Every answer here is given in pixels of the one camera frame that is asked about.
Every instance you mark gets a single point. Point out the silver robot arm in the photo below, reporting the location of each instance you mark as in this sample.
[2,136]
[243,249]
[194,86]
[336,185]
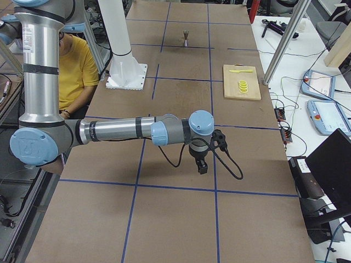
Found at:
[43,133]

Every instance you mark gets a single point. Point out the upper blue teach pendant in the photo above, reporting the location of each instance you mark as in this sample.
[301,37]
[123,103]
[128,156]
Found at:
[318,85]

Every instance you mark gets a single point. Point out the wooden cutting board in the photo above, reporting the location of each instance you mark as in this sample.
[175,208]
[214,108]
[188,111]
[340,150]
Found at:
[231,86]

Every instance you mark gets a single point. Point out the wooden plank upright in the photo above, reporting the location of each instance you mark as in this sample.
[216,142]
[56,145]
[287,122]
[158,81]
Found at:
[340,50]

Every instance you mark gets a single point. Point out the small electronics board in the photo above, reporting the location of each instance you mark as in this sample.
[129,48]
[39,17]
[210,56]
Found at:
[286,134]
[280,114]

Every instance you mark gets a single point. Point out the yellow plastic knife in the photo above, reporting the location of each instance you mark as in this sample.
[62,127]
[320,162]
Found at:
[242,71]

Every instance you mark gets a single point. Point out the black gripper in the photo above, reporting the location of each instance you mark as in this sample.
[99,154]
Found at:
[199,158]

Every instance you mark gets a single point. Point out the black monitor with stand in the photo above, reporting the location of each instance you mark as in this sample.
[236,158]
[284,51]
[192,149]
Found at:
[329,164]

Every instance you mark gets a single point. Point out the black folded tripod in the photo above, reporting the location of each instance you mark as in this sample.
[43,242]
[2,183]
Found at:
[279,28]

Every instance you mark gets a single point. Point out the person in yellow shirt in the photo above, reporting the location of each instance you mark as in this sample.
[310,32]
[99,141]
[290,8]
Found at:
[78,76]

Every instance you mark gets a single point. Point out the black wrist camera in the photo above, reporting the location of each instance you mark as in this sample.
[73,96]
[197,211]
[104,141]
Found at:
[219,140]

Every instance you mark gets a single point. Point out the blue teach pendant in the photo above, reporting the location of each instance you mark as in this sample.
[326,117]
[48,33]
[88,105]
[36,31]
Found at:
[318,85]
[328,116]

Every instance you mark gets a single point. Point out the aluminium frame post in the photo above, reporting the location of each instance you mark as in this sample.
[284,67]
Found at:
[293,23]

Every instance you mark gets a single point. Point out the black box on table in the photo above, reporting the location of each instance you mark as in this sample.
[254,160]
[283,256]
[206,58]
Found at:
[306,183]

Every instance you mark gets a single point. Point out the grey office chair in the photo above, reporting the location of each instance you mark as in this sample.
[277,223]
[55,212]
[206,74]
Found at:
[331,30]

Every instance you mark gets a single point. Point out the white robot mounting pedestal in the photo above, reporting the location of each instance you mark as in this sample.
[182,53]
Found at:
[125,72]

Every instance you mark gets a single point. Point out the lower blue teach pendant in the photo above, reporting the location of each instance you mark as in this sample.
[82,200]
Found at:
[328,116]

